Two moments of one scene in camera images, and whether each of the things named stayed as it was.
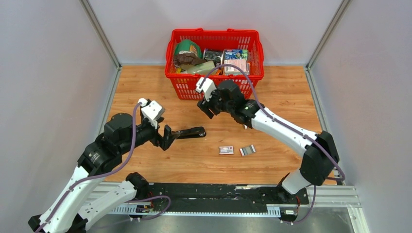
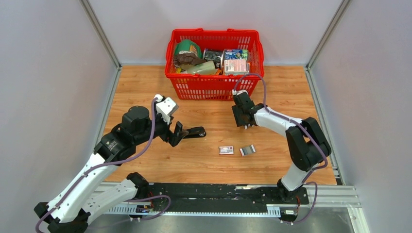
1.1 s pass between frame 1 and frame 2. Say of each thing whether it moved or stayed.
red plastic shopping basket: stayed
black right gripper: moved
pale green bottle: stayed
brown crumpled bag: stayed
